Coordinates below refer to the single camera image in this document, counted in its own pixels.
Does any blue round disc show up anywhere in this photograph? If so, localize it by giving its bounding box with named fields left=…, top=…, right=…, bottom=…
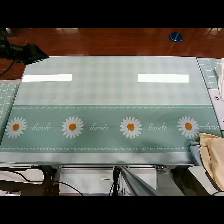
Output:
left=168, top=31, right=185, bottom=43

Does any silver frame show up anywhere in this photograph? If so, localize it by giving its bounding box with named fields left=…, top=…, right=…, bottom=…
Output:
left=0, top=161, right=224, bottom=197

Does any cream shirt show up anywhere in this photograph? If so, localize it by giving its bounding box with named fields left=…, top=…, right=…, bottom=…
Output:
left=198, top=132, right=224, bottom=192

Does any black cable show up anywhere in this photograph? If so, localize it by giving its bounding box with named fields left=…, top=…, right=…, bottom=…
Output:
left=109, top=165, right=124, bottom=197
left=53, top=179, right=85, bottom=197

